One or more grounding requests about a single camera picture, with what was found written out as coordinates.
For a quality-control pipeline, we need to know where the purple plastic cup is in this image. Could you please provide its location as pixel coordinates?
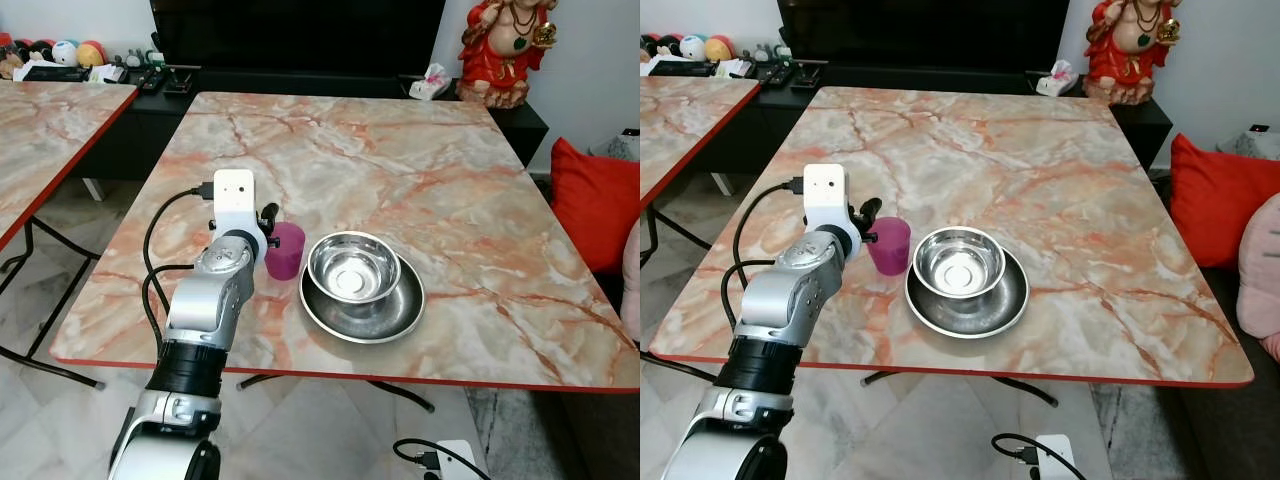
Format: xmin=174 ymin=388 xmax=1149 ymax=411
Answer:
xmin=866 ymin=217 xmax=913 ymax=277
xmin=265 ymin=222 xmax=306 ymax=281

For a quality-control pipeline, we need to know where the steel bowl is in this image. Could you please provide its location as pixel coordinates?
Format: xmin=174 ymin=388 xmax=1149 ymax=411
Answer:
xmin=913 ymin=226 xmax=1007 ymax=299
xmin=306 ymin=231 xmax=402 ymax=305

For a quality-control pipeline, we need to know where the steel plate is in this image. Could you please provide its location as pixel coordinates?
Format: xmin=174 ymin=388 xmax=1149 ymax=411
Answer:
xmin=905 ymin=245 xmax=1030 ymax=339
xmin=299 ymin=250 xmax=426 ymax=345

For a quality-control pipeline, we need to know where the black television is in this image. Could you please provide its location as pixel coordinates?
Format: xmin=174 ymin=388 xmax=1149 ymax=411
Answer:
xmin=150 ymin=0 xmax=448 ymax=73
xmin=778 ymin=0 xmax=1069 ymax=69

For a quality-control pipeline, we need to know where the white tissue pack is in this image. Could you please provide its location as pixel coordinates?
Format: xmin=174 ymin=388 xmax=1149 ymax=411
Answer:
xmin=1036 ymin=60 xmax=1081 ymax=98
xmin=410 ymin=62 xmax=453 ymax=101

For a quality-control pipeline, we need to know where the pink pillow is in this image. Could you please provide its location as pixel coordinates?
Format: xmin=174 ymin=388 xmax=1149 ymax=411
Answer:
xmin=1236 ymin=192 xmax=1280 ymax=363
xmin=620 ymin=215 xmax=641 ymax=341

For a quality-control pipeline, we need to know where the black tray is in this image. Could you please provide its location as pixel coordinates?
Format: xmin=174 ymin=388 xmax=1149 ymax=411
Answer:
xmin=645 ymin=56 xmax=719 ymax=79
xmin=15 ymin=60 xmax=93 ymax=83

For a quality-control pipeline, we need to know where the grey cushion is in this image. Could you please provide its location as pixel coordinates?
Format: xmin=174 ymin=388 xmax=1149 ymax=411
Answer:
xmin=1215 ymin=125 xmax=1280 ymax=161
xmin=590 ymin=130 xmax=641 ymax=161

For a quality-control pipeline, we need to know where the red cushion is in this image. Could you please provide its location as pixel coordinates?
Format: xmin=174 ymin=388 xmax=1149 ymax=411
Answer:
xmin=549 ymin=137 xmax=641 ymax=276
xmin=1170 ymin=133 xmax=1280 ymax=271

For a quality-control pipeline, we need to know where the red laughing buddha statue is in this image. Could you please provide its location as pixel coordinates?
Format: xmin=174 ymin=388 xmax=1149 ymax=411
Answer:
xmin=458 ymin=0 xmax=557 ymax=109
xmin=1083 ymin=0 xmax=1183 ymax=106

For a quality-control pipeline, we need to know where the dark sofa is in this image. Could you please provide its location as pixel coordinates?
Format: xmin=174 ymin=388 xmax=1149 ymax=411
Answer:
xmin=1150 ymin=150 xmax=1280 ymax=480

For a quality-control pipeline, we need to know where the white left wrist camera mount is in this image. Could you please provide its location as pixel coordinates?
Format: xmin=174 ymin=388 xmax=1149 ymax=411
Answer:
xmin=213 ymin=168 xmax=269 ymax=251
xmin=803 ymin=163 xmax=861 ymax=246

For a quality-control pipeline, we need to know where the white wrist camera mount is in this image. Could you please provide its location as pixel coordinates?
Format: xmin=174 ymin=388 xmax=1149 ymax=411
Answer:
xmin=1035 ymin=433 xmax=1076 ymax=480
xmin=803 ymin=163 xmax=861 ymax=246
xmin=213 ymin=168 xmax=269 ymax=251
xmin=435 ymin=440 xmax=479 ymax=480

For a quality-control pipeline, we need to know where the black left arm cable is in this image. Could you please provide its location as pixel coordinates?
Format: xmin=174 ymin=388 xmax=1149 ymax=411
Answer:
xmin=140 ymin=183 xmax=216 ymax=356
xmin=720 ymin=178 xmax=807 ymax=331

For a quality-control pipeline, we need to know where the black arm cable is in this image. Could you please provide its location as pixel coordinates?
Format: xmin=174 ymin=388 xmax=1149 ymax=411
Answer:
xmin=991 ymin=433 xmax=1086 ymax=480
xmin=392 ymin=438 xmax=491 ymax=480
xmin=720 ymin=178 xmax=807 ymax=331
xmin=140 ymin=183 xmax=216 ymax=356

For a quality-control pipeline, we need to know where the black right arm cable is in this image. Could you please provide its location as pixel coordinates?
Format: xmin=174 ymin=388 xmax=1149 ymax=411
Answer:
xmin=991 ymin=433 xmax=1086 ymax=480
xmin=392 ymin=438 xmax=491 ymax=480

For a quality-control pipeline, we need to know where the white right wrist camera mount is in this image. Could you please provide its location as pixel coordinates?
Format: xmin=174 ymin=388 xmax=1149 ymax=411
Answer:
xmin=1035 ymin=433 xmax=1076 ymax=480
xmin=435 ymin=440 xmax=479 ymax=480

